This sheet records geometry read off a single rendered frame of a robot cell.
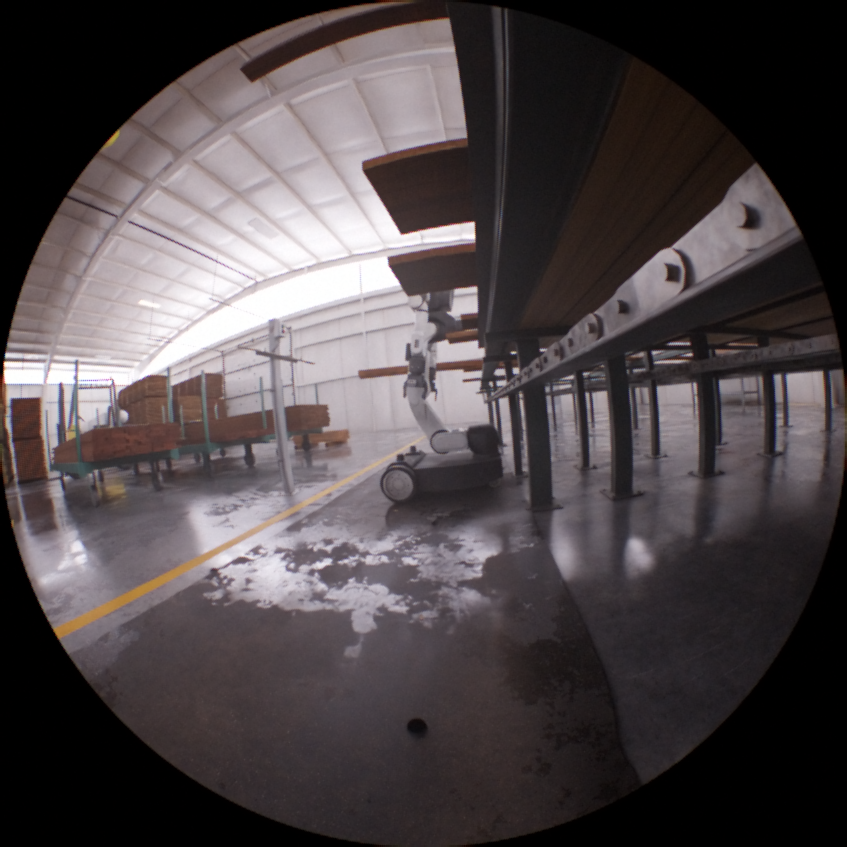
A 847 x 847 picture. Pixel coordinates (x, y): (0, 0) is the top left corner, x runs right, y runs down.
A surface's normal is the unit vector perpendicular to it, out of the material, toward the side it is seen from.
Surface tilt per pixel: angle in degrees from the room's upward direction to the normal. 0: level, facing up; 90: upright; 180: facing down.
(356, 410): 89
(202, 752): 0
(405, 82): 176
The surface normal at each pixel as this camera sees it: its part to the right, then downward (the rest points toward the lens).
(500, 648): -0.11, -0.99
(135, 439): 0.98, -0.10
